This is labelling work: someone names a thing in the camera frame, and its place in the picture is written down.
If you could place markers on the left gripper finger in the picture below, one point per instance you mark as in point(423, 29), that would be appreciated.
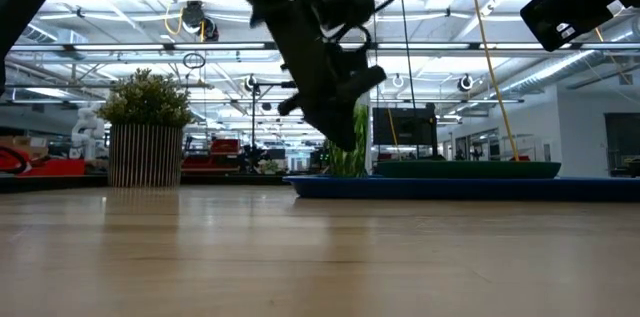
point(340, 127)

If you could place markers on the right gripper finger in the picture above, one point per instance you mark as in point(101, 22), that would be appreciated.
point(565, 12)

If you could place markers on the green vegetable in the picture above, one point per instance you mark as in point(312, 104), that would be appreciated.
point(363, 142)

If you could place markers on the green plastic plate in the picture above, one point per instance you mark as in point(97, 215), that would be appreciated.
point(465, 169)

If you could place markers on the blue plastic tray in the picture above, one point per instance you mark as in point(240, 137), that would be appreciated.
point(450, 189)

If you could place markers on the black monitor screen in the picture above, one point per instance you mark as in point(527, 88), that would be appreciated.
point(405, 127)

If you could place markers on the round ceiling-hung fixture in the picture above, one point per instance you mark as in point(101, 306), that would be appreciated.
point(465, 82)
point(250, 82)
point(397, 81)

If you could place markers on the black tripod stand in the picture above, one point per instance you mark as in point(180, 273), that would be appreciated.
point(253, 122)

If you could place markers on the long ceiling light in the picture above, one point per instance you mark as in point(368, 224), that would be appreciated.
point(425, 46)
point(125, 47)

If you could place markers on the red tool cart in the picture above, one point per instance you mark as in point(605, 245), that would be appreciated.
point(225, 147)

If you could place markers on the dark glass door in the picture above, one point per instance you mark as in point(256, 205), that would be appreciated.
point(622, 142)

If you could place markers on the green plant in ribbed pot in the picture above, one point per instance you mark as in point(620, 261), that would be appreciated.
point(145, 157)

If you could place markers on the white robot figure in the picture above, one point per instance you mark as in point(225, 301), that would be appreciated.
point(87, 132)

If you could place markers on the red flat bin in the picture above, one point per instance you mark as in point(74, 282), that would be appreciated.
point(55, 168)

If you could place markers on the brown cardboard boxes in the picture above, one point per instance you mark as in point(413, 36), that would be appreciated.
point(25, 149)

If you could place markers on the red and black object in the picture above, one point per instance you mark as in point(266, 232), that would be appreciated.
point(10, 162)

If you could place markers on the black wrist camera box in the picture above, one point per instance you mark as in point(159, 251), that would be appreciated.
point(367, 82)

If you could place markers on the silver ceiling duct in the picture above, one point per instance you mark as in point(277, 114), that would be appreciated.
point(575, 64)

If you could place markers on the black aluminium table frame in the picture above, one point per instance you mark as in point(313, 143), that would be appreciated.
point(60, 183)

